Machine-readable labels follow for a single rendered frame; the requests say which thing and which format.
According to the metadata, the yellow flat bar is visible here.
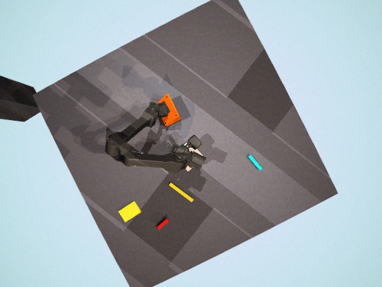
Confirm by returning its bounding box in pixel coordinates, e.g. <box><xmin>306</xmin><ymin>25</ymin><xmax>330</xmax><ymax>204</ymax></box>
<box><xmin>169</xmin><ymin>183</ymin><xmax>193</xmax><ymax>202</ymax></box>

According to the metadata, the yellow flat plate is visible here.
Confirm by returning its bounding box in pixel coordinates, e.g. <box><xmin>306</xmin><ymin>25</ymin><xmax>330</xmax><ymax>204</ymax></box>
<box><xmin>119</xmin><ymin>201</ymin><xmax>141</xmax><ymax>222</ymax></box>

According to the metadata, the teal flat bar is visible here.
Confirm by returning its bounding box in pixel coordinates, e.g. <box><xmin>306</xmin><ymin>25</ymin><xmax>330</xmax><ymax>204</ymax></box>
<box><xmin>248</xmin><ymin>155</ymin><xmax>262</xmax><ymax>170</ymax></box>

